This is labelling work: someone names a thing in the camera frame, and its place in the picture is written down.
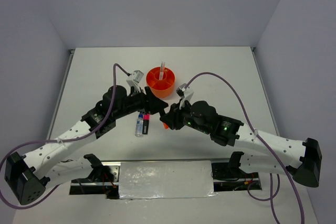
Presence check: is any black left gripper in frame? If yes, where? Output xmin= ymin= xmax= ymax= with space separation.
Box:
xmin=113 ymin=86 xmax=169 ymax=120

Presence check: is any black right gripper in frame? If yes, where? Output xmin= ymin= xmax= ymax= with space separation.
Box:
xmin=160 ymin=98 xmax=211 ymax=134

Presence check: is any black pink highlighter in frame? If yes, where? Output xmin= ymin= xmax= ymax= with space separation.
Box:
xmin=142 ymin=114 xmax=150 ymax=135

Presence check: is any blue white glue bottle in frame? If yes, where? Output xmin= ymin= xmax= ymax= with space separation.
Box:
xmin=135 ymin=113 xmax=143 ymax=137

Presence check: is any orange thin pen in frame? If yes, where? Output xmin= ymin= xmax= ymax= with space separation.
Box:
xmin=160 ymin=61 xmax=165 ymax=80

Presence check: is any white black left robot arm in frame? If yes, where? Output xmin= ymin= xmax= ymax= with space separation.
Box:
xmin=1 ymin=85 xmax=168 ymax=209

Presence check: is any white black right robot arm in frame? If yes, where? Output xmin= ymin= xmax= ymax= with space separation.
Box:
xmin=160 ymin=101 xmax=322 ymax=188

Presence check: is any orange round desk organizer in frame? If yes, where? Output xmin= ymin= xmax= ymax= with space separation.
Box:
xmin=146 ymin=67 xmax=175 ymax=99

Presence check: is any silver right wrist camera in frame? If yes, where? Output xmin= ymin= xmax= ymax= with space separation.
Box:
xmin=176 ymin=83 xmax=194 ymax=110

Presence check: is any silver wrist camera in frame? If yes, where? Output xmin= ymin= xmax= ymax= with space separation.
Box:
xmin=127 ymin=70 xmax=144 ymax=89
xmin=176 ymin=83 xmax=194 ymax=110

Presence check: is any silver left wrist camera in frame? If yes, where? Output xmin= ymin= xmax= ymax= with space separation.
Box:
xmin=127 ymin=70 xmax=144 ymax=89

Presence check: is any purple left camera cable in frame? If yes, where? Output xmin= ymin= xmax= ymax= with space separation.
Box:
xmin=0 ymin=63 xmax=132 ymax=210

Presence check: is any purple camera cable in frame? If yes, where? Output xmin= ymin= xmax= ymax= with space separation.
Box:
xmin=0 ymin=63 xmax=132 ymax=210
xmin=183 ymin=72 xmax=307 ymax=224

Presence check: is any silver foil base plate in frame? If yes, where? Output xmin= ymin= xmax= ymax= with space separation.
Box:
xmin=119 ymin=161 xmax=215 ymax=199

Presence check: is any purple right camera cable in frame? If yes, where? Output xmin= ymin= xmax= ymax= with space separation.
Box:
xmin=183 ymin=72 xmax=307 ymax=224

